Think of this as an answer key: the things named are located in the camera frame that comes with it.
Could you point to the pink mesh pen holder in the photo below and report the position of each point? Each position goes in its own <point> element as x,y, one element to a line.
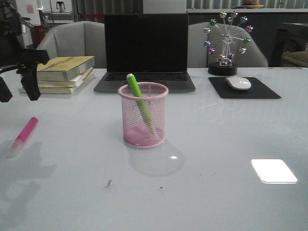
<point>136,133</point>

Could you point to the middle cream book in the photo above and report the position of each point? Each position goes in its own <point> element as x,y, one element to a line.
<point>73,83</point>

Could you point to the ferris wheel desk ornament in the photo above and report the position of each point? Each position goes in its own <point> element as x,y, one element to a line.
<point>224,65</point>

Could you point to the top yellow book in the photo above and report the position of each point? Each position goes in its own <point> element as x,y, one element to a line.
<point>64,68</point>

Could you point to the black mouse pad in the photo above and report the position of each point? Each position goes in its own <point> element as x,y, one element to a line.
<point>258,90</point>

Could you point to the olive cushion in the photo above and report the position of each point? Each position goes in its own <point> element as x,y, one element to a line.
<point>298,58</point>

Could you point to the pink highlighter pen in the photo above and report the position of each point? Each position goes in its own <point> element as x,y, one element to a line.
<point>20,140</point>

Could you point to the yellow book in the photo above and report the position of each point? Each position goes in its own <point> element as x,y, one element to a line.
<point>65,90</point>
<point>64,68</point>

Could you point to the grey open laptop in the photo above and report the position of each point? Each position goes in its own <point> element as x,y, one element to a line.
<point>152,47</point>

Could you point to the left grey armchair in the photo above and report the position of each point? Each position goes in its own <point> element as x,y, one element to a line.
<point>84,38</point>

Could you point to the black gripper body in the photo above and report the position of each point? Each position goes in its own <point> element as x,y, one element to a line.
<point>12,53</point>

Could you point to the bottom yellow book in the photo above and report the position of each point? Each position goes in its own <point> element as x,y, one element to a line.
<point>65,90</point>

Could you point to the right grey armchair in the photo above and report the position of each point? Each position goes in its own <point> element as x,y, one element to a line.
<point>204,46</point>

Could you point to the fruit bowl on counter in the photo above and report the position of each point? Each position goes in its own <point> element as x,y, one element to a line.
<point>250,4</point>

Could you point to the red trash bin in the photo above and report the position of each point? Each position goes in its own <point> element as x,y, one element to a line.
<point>38,34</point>

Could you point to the white computer mouse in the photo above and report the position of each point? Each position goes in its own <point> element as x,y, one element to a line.
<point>238,83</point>

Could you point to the grey armchair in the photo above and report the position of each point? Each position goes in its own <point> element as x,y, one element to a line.
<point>84,38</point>
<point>204,46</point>

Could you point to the green highlighter pen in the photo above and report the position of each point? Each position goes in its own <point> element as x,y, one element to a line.
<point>142,105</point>

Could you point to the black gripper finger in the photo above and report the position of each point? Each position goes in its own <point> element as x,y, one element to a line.
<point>29,80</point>
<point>5,94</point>

